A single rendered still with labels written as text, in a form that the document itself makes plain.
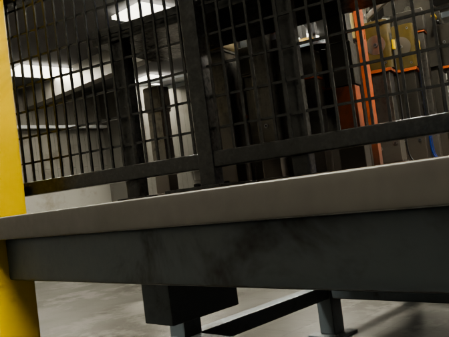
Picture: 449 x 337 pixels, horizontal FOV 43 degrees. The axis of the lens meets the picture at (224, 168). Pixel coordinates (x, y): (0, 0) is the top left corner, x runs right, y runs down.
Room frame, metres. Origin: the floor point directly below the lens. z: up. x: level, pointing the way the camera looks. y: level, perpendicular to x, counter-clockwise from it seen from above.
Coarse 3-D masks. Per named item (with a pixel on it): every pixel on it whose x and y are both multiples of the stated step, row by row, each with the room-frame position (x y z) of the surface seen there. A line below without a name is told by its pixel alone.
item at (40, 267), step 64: (64, 256) 0.94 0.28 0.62; (128, 256) 0.82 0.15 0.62; (192, 256) 0.73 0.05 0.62; (256, 256) 0.65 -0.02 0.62; (320, 256) 0.59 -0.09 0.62; (384, 256) 0.54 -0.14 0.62; (448, 256) 0.50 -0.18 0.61; (192, 320) 1.97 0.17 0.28; (256, 320) 2.21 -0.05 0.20; (320, 320) 2.60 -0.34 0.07
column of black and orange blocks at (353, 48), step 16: (336, 16) 1.09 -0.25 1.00; (336, 32) 1.09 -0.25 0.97; (336, 48) 1.09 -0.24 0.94; (352, 48) 1.08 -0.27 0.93; (336, 64) 1.09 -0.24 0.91; (352, 64) 1.08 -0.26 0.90; (336, 80) 1.09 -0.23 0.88; (352, 80) 1.08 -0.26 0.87; (352, 160) 1.09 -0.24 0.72; (368, 160) 1.09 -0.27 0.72
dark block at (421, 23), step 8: (400, 16) 1.55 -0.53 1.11; (416, 16) 1.53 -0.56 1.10; (424, 16) 1.56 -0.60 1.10; (400, 24) 1.55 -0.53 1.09; (416, 24) 1.53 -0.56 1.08; (424, 24) 1.53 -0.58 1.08; (424, 32) 1.54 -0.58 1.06; (424, 40) 1.53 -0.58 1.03; (424, 48) 1.53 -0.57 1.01; (424, 56) 1.53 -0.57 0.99; (424, 64) 1.53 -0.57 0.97; (424, 72) 1.53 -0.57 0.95; (424, 80) 1.53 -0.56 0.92; (432, 88) 1.54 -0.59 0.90; (432, 96) 1.53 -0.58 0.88; (432, 104) 1.53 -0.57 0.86; (424, 112) 1.54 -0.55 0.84; (432, 112) 1.53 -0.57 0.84; (432, 136) 1.53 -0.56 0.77; (440, 144) 1.54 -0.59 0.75; (440, 152) 1.53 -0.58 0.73
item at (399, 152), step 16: (368, 32) 1.35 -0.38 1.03; (384, 32) 1.33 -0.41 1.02; (368, 48) 1.35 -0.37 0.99; (384, 48) 1.33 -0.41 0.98; (400, 96) 1.35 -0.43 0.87; (384, 112) 1.35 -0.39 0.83; (384, 144) 1.35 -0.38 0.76; (400, 144) 1.33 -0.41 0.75; (384, 160) 1.35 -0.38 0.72; (400, 160) 1.34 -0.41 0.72
